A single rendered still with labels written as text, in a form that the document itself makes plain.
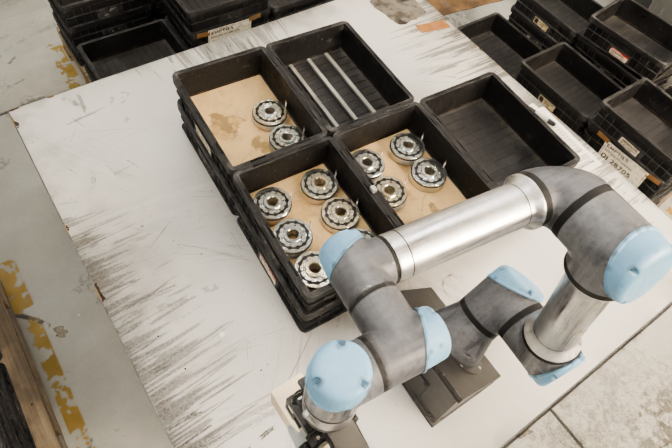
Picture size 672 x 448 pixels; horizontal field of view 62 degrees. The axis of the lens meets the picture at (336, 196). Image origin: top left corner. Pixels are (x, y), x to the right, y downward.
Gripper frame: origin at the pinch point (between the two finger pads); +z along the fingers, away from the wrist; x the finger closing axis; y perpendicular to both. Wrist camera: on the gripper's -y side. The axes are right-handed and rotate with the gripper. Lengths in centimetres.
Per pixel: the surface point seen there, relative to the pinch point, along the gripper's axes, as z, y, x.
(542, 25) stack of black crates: 70, 110, -214
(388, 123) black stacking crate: 20, 65, -68
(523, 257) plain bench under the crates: 40, 15, -85
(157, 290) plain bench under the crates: 39, 60, 8
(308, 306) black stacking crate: 22.4, 29.6, -17.8
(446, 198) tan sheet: 26, 38, -70
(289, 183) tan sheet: 26, 64, -34
